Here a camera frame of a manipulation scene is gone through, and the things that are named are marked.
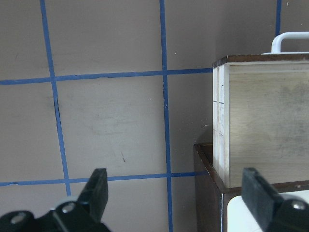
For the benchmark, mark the wooden drawer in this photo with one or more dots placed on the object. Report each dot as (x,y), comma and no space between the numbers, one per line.
(261,117)

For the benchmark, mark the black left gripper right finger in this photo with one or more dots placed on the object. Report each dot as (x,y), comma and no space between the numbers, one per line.
(260,197)

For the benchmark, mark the white plastic tray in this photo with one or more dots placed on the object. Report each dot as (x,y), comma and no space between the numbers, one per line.
(292,216)

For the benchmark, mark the white drawer handle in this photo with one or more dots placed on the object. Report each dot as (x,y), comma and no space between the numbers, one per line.
(285,43)

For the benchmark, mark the dark brown wooden cabinet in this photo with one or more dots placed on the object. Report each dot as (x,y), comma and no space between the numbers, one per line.
(213,195)

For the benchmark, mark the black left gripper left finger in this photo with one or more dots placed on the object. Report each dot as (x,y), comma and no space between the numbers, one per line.
(94,195)

